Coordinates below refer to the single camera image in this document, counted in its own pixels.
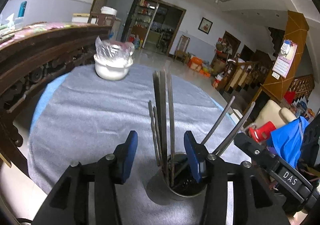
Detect red plastic chair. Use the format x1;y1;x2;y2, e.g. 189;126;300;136
248;121;276;143

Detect dark chopstick bundle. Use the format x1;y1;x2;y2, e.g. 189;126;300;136
167;73;175;188
152;71;163;164
201;95;235;145
148;100;161;167
153;106;162;166

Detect dark metal utensil cup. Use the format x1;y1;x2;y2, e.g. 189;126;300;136
146;152;207;205

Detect grey table cloth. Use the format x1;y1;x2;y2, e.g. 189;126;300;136
26;63;253;225

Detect orange boxes on floor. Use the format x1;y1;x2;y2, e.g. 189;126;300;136
187;56;211;77

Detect dark chopstick bundle leftmost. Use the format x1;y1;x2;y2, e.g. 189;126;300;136
152;71;163;164

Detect white bowl with plastic bag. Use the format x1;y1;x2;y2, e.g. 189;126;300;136
94;36;135;81

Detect carved dark wooden table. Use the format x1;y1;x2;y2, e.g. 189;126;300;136
1;23;112;175

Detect blue thermos bottle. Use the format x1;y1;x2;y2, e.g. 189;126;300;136
18;1;27;18

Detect grey refrigerator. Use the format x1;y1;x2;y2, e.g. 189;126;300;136
106;0;135;41

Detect pink wall calendar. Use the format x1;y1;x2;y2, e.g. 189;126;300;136
272;40;297;79

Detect wooden chair by wall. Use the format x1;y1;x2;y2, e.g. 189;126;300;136
174;35;190;64

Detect framed wall picture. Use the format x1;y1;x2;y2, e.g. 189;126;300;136
198;17;213;34

